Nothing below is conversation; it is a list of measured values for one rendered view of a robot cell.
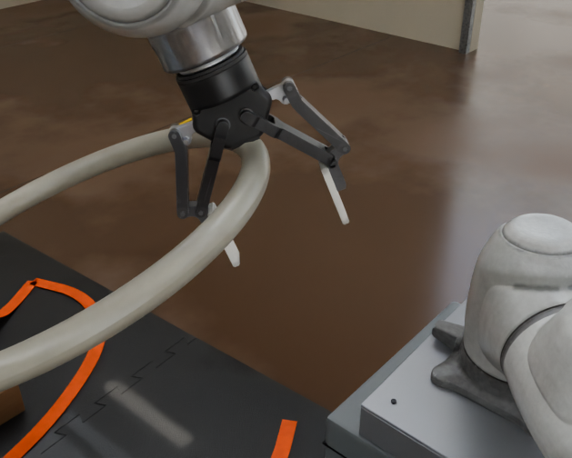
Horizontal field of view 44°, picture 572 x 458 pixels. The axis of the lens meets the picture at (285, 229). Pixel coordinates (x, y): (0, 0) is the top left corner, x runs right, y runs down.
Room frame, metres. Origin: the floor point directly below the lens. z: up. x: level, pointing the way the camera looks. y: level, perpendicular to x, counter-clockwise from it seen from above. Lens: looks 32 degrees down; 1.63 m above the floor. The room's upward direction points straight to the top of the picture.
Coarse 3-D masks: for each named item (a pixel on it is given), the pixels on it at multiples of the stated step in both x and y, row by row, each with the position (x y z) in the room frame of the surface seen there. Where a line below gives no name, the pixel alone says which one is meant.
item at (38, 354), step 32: (96, 160) 0.86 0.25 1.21; (128, 160) 0.86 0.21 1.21; (256, 160) 0.63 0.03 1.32; (32, 192) 0.83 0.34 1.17; (256, 192) 0.58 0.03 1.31; (0, 224) 0.80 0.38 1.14; (224, 224) 0.52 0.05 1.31; (192, 256) 0.49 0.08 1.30; (128, 288) 0.45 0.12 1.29; (160, 288) 0.46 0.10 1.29; (96, 320) 0.43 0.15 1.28; (128, 320) 0.44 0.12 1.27; (0, 352) 0.42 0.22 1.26; (32, 352) 0.41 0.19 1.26; (64, 352) 0.41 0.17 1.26; (0, 384) 0.40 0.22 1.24
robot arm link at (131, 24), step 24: (72, 0) 0.46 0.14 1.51; (96, 0) 0.44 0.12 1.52; (120, 0) 0.44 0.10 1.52; (144, 0) 0.44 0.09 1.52; (168, 0) 0.45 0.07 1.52; (192, 0) 0.46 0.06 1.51; (216, 0) 0.50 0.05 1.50; (240, 0) 0.52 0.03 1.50; (96, 24) 0.46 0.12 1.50; (120, 24) 0.45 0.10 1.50; (144, 24) 0.45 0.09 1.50; (168, 24) 0.46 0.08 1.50; (192, 24) 0.50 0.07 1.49
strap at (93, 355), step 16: (32, 288) 2.17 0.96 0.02; (48, 288) 2.17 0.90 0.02; (64, 288) 2.17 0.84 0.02; (16, 304) 2.07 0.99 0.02; (96, 352) 1.81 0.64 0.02; (80, 368) 1.73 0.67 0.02; (80, 384) 1.66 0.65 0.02; (64, 400) 1.59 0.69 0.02; (48, 416) 1.52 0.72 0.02; (32, 432) 1.46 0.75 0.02; (288, 432) 1.46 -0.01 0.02; (16, 448) 1.40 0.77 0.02; (288, 448) 1.40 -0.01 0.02
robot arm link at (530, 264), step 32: (512, 224) 0.80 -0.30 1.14; (544, 224) 0.80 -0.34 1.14; (480, 256) 0.80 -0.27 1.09; (512, 256) 0.75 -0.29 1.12; (544, 256) 0.73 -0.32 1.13; (480, 288) 0.77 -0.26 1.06; (512, 288) 0.73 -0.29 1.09; (544, 288) 0.71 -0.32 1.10; (480, 320) 0.75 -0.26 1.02; (512, 320) 0.70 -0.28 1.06; (480, 352) 0.76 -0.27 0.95
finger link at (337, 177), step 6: (330, 150) 0.67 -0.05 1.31; (336, 150) 0.67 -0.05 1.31; (336, 156) 0.67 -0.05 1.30; (336, 168) 0.67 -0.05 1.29; (336, 174) 0.67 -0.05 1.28; (342, 174) 0.67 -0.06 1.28; (336, 180) 0.67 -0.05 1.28; (342, 180) 0.67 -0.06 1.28; (336, 186) 0.66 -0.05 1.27; (342, 186) 0.67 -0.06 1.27
